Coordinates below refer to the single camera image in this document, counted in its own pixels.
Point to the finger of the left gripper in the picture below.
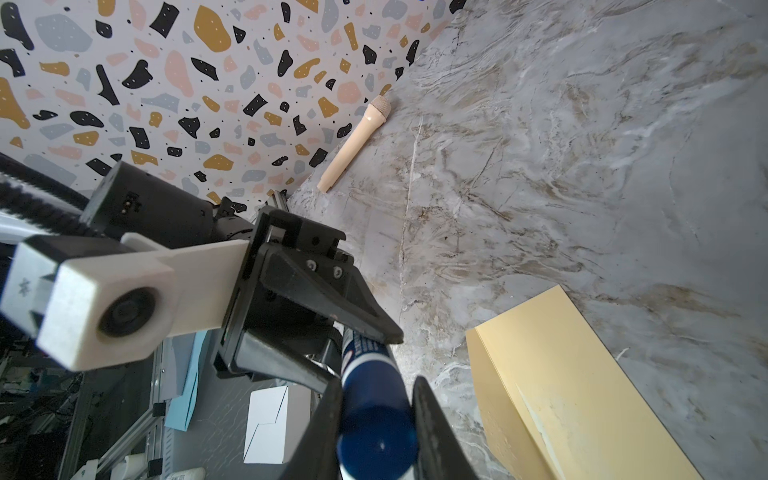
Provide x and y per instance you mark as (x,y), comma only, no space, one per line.
(258,354)
(331,289)

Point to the blue white glue stick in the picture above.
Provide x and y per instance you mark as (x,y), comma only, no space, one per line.
(377,435)

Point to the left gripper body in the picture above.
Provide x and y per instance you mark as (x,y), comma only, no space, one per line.
(266,333)

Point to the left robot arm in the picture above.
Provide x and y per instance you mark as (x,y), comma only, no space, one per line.
(128,200)

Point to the white paper sheet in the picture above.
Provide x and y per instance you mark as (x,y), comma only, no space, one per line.
(276,422)

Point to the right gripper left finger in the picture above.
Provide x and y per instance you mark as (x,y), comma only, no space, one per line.
(315,457)

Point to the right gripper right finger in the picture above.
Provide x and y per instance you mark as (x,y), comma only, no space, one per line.
(440,455)

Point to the wooden roller pin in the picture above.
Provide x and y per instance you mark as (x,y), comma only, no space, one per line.
(375,116)

